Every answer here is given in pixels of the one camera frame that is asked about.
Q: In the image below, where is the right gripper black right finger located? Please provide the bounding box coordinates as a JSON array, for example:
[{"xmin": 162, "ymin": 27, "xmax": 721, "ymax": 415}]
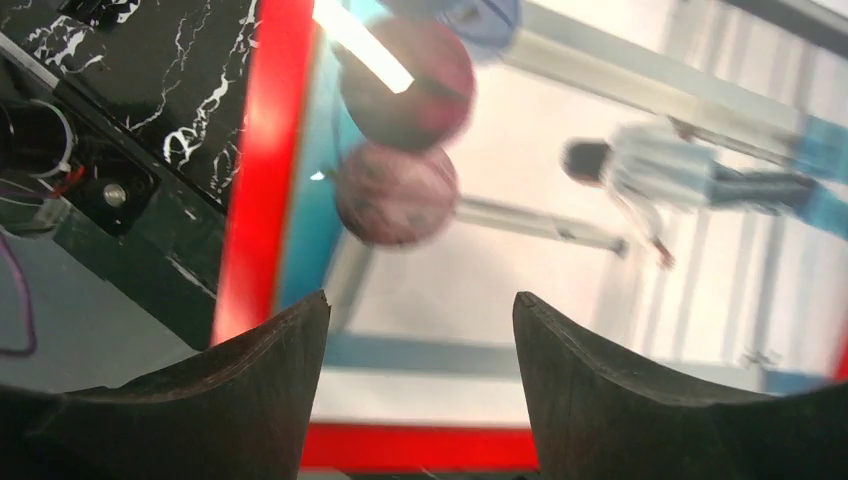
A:
[{"xmin": 513, "ymin": 292, "xmax": 847, "ymax": 479}]

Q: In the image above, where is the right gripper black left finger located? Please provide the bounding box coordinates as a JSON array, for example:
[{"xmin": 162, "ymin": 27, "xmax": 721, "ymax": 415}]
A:
[{"xmin": 1, "ymin": 291, "xmax": 330, "ymax": 479}]

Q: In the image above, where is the red picture frame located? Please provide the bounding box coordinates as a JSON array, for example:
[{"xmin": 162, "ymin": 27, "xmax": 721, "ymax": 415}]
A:
[{"xmin": 213, "ymin": 1, "xmax": 847, "ymax": 471}]

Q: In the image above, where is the lantern photo in frame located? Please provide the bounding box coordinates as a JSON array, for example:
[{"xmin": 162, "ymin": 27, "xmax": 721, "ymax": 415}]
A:
[{"xmin": 280, "ymin": 1, "xmax": 847, "ymax": 428}]

